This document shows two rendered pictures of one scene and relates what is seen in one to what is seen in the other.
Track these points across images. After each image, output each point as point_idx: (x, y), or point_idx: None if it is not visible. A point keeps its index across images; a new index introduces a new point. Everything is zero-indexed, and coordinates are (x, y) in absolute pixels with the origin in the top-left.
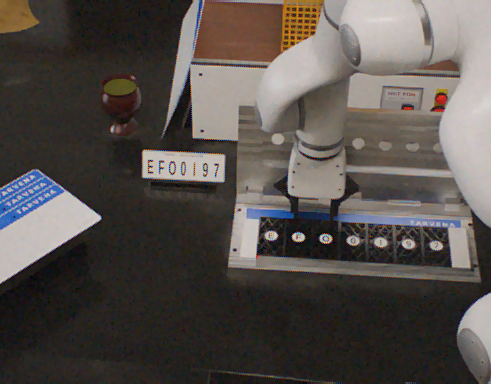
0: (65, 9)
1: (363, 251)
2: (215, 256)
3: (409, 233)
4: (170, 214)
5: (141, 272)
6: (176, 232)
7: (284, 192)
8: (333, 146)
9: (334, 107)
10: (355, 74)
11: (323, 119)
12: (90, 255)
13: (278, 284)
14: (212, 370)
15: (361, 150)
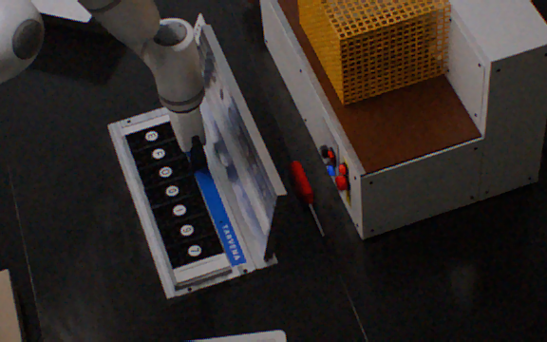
0: None
1: (161, 201)
2: (127, 116)
3: (201, 226)
4: None
5: (89, 81)
6: (143, 82)
7: None
8: (165, 101)
9: (156, 66)
10: (312, 86)
11: (153, 70)
12: (93, 46)
13: (114, 166)
14: (7, 161)
15: (237, 139)
